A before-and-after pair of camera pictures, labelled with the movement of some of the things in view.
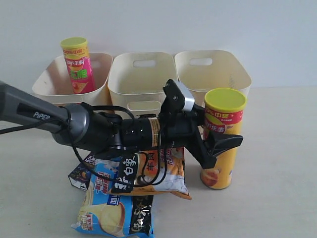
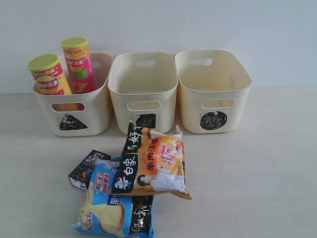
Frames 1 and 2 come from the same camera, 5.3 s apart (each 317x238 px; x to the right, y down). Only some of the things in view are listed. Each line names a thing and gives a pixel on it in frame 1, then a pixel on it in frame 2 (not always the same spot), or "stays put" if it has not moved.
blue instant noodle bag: [102, 210] stays put
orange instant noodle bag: [157, 169] stays put
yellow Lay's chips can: [223, 113] -> [48, 76]
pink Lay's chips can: [77, 52] stays put
